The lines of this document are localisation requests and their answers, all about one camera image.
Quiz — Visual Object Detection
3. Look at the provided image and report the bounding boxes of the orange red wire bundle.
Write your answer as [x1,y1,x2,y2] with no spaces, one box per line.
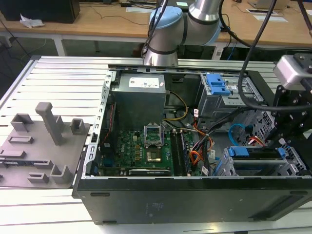
[189,150,205,169]

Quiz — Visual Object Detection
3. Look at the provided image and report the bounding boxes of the blue hanging cable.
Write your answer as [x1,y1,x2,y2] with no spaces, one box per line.
[226,40,239,61]

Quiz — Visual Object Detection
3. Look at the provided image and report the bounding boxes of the thick black tool cable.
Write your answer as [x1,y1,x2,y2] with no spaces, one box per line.
[218,0,312,51]
[238,0,278,110]

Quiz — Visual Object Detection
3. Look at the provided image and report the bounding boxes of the thin red wire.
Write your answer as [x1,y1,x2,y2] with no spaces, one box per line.
[103,101,117,147]

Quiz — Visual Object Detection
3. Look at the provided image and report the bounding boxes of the metal socket cover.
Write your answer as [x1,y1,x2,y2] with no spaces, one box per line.
[143,123,163,147]

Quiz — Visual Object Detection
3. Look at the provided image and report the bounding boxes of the black box on desk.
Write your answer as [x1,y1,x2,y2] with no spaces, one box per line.
[0,0,81,24]

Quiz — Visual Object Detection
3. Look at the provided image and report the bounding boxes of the red orange disk wire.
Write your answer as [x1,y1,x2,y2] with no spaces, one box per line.
[247,136,268,147]

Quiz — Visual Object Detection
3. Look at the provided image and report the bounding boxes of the grey parts rack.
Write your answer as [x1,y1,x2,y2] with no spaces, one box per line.
[0,101,91,190]

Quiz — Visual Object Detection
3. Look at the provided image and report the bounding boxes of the black open PC case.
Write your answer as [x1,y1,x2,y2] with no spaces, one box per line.
[72,63,312,225]

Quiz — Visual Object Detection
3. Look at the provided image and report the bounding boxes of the black RAM slots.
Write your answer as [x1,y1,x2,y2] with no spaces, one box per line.
[170,131,191,176]

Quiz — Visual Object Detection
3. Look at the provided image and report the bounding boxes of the black graphics card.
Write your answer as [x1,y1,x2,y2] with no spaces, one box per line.
[127,168,173,177]

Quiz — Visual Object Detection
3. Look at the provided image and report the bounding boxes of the wooden desk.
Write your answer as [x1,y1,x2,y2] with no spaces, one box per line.
[0,0,312,52]

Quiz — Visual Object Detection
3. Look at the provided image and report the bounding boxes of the grey power supply unit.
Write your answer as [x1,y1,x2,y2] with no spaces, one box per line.
[110,73,168,128]

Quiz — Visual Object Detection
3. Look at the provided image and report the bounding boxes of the green motherboard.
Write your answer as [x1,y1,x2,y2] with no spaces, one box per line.
[101,129,203,176]

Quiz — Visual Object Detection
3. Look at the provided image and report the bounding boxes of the yellow black power cable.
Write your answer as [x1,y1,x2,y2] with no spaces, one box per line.
[162,91,189,121]

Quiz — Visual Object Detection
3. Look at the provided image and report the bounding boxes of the hard disk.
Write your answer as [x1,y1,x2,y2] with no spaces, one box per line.
[223,145,286,169]

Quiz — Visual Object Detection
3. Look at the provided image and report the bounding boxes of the white paper sheet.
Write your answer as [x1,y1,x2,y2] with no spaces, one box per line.
[125,6,156,14]
[253,14,289,23]

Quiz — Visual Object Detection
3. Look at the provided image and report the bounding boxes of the black cable bundle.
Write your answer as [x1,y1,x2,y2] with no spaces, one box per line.
[191,107,247,153]

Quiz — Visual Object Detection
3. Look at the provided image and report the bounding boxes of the grey laptop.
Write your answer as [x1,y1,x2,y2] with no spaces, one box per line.
[248,0,285,10]

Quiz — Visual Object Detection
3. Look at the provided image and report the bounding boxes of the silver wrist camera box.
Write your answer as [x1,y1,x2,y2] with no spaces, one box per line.
[272,54,307,91]

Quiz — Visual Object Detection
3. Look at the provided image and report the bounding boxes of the blue plastic bay latch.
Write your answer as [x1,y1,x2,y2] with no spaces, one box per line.
[205,73,232,96]

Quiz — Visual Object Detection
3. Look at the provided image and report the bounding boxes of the metal optical drive bay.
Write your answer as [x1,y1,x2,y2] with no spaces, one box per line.
[196,73,265,121]

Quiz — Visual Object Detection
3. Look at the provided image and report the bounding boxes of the metal disk bay cage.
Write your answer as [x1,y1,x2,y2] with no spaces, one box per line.
[214,142,308,176]

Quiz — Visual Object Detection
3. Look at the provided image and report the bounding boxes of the CPU socket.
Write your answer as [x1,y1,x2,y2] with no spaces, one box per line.
[145,149,163,163]

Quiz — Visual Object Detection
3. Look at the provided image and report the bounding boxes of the black arm base cables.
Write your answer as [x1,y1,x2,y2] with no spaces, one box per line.
[141,0,169,59]

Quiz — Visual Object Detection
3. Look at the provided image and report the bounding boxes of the crumpled white paper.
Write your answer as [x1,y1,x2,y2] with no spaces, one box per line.
[19,13,46,29]

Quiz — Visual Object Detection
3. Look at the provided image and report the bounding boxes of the blue disk wire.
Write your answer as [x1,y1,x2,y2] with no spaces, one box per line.
[230,122,254,147]

